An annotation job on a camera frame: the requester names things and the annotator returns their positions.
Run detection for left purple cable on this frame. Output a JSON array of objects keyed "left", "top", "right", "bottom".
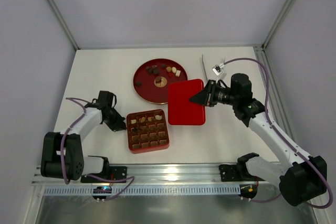
[{"left": 60, "top": 97, "right": 135, "bottom": 200}]

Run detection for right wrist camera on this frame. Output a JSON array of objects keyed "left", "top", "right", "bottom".
[{"left": 212, "top": 62, "right": 226, "bottom": 76}]

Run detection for left black mount plate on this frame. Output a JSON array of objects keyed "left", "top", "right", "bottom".
[{"left": 80, "top": 166, "right": 127, "bottom": 183}]

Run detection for right black mount plate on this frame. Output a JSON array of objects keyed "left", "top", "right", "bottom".
[{"left": 218, "top": 164, "right": 241, "bottom": 182}]

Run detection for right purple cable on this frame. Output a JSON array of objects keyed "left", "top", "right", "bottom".
[{"left": 223, "top": 57, "right": 334, "bottom": 210}]

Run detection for red chocolate box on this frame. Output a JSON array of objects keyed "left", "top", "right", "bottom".
[{"left": 126, "top": 109, "right": 170, "bottom": 154}]

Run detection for white cube chocolate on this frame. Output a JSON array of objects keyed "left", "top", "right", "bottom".
[{"left": 175, "top": 70, "right": 181, "bottom": 77}]

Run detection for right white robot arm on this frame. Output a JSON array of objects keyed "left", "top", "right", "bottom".
[{"left": 190, "top": 73, "right": 333, "bottom": 208}]

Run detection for purple cable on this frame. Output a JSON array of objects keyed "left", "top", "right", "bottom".
[
  {"left": 60, "top": 97, "right": 135, "bottom": 200},
  {"left": 223, "top": 57, "right": 334, "bottom": 210}
]

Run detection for dark square chocolate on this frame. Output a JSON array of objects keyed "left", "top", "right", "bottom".
[{"left": 135, "top": 81, "right": 142, "bottom": 87}]

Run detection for metal tongs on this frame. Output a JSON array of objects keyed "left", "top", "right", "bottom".
[{"left": 201, "top": 54, "right": 227, "bottom": 82}]

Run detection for round red plate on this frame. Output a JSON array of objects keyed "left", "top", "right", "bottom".
[{"left": 133, "top": 58, "right": 188, "bottom": 104}]

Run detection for black mount plate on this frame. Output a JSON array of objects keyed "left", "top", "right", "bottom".
[
  {"left": 80, "top": 166, "right": 127, "bottom": 183},
  {"left": 218, "top": 164, "right": 241, "bottom": 182}
]

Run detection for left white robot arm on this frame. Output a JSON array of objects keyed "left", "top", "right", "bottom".
[{"left": 40, "top": 91, "right": 127, "bottom": 184}]

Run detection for aluminium rail frame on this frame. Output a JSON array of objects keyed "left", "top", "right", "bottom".
[{"left": 32, "top": 163, "right": 278, "bottom": 199}]

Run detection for red box lid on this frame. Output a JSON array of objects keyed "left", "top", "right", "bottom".
[{"left": 168, "top": 79, "right": 206, "bottom": 126}]

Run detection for round brown chocolate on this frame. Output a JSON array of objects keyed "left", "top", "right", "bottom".
[{"left": 155, "top": 76, "right": 162, "bottom": 83}]

